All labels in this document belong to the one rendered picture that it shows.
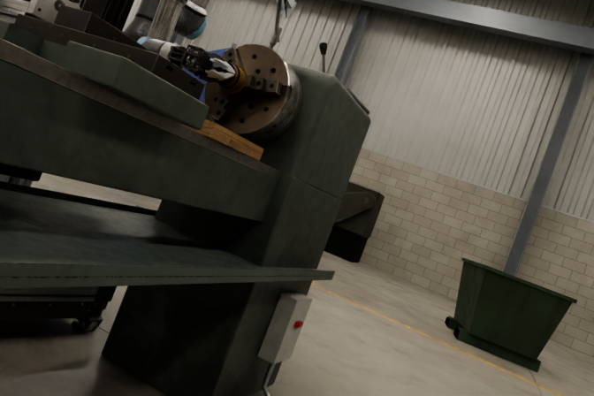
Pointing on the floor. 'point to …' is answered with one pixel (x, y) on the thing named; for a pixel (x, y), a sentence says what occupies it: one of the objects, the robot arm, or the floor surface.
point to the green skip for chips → (506, 314)
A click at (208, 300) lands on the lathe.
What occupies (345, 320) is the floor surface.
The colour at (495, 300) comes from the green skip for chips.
